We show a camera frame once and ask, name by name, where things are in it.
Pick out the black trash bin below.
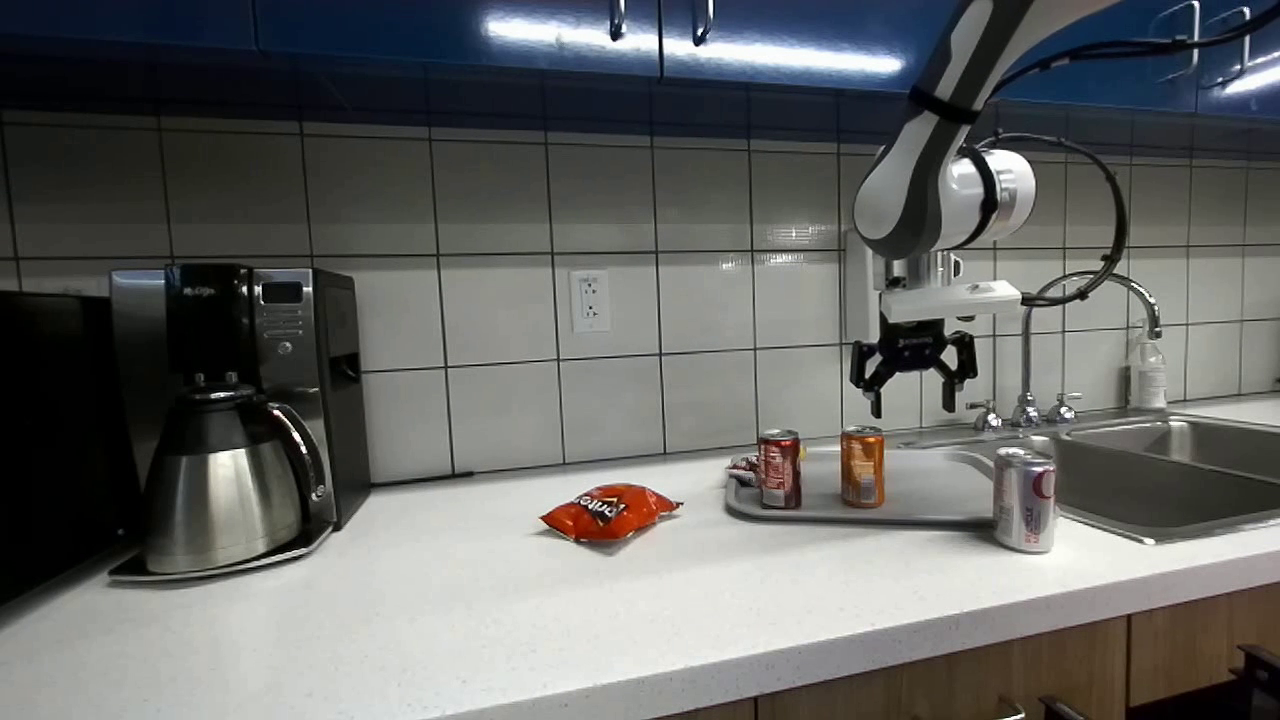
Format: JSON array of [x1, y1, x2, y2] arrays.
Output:
[[1230, 645, 1280, 720]]

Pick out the black steel coffee maker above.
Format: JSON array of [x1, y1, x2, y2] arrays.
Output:
[[107, 261, 370, 589]]

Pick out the orange soda can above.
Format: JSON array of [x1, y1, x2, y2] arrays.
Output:
[[837, 422, 893, 511]]

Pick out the white wall outlet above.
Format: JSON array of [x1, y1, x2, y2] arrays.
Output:
[[568, 269, 617, 337]]

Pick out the stainless steel sink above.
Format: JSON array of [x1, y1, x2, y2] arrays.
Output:
[[917, 410, 1280, 547]]

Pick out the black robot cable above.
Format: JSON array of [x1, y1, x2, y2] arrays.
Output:
[[993, 0, 1280, 95], [974, 128, 1137, 311]]

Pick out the wooden lower cabinets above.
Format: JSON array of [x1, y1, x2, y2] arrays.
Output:
[[654, 577, 1280, 720]]

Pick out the steel gooseneck faucet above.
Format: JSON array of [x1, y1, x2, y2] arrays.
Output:
[[1016, 269, 1168, 433]]

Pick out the blue upper cabinets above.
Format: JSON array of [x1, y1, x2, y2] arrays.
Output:
[[0, 0, 1280, 128]]

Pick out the black microwave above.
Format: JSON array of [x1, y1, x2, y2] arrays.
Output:
[[0, 289, 143, 604]]

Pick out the red soda can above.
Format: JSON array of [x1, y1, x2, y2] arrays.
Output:
[[750, 422, 808, 511]]

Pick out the clear soap pump bottle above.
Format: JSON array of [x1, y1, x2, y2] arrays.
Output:
[[1119, 324, 1173, 416]]

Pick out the steel coffee carafe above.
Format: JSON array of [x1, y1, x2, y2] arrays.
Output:
[[141, 384, 334, 581]]

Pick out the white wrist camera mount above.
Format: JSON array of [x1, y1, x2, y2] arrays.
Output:
[[877, 271, 1022, 326]]

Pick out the red Doritos chip bag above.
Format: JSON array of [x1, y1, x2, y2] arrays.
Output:
[[535, 478, 686, 551]]

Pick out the silver soda can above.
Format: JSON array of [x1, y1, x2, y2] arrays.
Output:
[[993, 445, 1061, 555]]

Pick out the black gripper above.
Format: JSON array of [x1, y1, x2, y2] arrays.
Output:
[[846, 315, 979, 420]]

